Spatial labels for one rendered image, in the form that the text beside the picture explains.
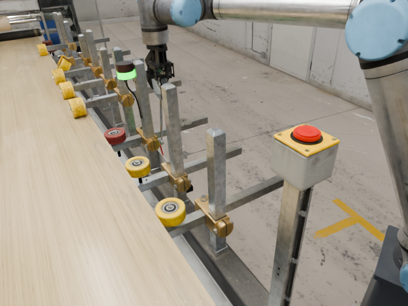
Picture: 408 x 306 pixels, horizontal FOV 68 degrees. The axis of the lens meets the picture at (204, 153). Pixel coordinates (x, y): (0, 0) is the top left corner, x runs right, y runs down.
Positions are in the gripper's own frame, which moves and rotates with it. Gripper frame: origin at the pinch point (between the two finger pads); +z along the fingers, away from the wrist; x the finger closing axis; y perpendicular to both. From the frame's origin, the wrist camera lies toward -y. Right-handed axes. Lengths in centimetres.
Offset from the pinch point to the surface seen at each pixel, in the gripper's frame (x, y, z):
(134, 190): -25.4, 35.8, 11.2
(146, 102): -7.6, 4.2, -0.7
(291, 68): 278, -199, 91
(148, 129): -8.3, 4.2, 10.3
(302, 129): -8, 78, -22
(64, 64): -22, -98, 7
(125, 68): -13.3, 5.4, -14.6
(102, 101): -17.4, -25.0, 6.8
